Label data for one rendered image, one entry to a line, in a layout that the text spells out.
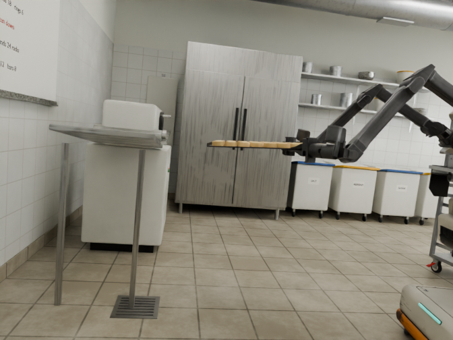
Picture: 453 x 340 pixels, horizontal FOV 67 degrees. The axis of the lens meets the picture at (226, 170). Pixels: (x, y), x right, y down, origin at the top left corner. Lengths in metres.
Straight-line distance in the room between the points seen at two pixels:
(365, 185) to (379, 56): 2.04
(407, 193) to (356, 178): 0.80
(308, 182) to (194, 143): 1.63
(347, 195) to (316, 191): 0.45
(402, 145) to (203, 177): 3.34
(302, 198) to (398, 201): 1.39
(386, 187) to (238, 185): 2.13
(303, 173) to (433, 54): 2.93
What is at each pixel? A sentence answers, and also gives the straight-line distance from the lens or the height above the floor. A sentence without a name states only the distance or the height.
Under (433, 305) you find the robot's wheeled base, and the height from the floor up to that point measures 0.28.
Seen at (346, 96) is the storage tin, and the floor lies 1.73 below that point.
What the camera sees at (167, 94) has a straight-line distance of 4.98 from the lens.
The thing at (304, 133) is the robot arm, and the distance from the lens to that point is 1.95.
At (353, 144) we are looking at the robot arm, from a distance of 1.38.
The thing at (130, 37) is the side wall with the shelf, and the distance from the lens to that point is 5.21.
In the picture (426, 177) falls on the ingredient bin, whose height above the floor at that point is 0.70.
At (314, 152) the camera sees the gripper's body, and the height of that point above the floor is 0.99.
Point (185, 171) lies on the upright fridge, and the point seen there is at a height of 0.54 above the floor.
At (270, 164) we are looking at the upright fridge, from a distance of 4.25.
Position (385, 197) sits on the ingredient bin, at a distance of 5.25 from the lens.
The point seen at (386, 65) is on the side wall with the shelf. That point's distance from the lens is 5.97.
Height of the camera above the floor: 1.03
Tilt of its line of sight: 6 degrees down
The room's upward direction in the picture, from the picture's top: 6 degrees clockwise
